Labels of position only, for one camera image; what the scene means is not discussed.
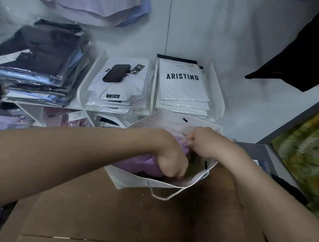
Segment person's right hand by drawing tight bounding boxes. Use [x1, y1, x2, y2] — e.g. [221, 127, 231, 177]
[187, 127, 231, 160]

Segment person's left hand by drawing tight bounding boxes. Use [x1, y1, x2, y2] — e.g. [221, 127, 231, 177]
[155, 130, 189, 179]

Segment purple shirt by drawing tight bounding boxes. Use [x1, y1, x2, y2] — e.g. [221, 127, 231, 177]
[112, 132, 193, 178]

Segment person's left forearm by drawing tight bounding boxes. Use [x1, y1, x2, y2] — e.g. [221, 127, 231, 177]
[0, 128, 165, 207]

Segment person's right forearm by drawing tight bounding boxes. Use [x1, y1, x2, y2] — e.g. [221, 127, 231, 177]
[216, 141, 319, 242]

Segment white paper shopping bag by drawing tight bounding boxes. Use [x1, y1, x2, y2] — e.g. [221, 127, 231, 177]
[104, 110, 223, 190]

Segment stack of white printed packets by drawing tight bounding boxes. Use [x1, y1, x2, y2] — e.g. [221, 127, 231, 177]
[155, 54, 216, 122]

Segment brown cardboard box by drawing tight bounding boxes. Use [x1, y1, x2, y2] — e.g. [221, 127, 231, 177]
[0, 163, 266, 242]

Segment grey counter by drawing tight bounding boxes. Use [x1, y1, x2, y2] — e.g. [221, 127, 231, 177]
[233, 101, 319, 200]

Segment stack of white folded shirts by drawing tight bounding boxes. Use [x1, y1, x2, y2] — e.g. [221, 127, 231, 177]
[85, 58, 153, 115]

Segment white shelf unit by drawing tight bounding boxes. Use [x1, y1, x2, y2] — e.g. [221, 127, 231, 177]
[1, 50, 225, 129]

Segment green floral fabric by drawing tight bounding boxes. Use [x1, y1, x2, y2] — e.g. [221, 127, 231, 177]
[271, 113, 319, 212]

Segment black hanging garment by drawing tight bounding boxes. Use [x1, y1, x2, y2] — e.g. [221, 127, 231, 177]
[244, 19, 319, 93]

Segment pile of light folded shirts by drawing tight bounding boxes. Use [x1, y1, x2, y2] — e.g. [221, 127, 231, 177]
[41, 0, 152, 27]

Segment stack of dark packaged shirts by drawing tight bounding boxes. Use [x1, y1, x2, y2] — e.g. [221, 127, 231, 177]
[0, 19, 91, 108]

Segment purple packaged shirts on shelf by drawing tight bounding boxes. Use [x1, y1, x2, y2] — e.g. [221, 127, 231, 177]
[0, 107, 35, 130]

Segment white twisted rope handle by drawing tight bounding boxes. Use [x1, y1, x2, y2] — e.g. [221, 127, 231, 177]
[143, 171, 210, 201]

